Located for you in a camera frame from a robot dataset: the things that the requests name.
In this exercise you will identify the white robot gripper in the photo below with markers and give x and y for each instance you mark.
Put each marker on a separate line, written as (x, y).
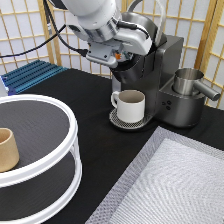
(133, 38)

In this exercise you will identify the grey pod coffee machine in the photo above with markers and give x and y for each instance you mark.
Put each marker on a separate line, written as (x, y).
(153, 75)

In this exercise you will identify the white coffee pod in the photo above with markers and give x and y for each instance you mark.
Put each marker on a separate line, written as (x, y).
(118, 56)

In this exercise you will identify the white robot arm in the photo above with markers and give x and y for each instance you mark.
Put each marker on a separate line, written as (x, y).
(87, 11)

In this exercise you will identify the white ceramic mug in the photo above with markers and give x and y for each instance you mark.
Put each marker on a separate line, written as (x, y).
(130, 105)

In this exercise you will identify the steel milk frother jug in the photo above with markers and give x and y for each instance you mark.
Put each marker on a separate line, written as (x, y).
(188, 82)

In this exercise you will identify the wooden shoji folding screen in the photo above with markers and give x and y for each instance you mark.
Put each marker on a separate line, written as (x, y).
(24, 29)

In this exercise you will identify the grey woven placemat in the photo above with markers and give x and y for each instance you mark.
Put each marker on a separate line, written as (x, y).
(172, 180)

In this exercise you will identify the white two-tier round shelf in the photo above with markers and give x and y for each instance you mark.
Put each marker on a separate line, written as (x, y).
(49, 170)

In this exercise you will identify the tan ceramic cup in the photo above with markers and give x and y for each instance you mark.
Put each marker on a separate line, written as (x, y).
(9, 154)

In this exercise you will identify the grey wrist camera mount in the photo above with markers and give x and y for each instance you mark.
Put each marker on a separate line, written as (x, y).
(104, 53)

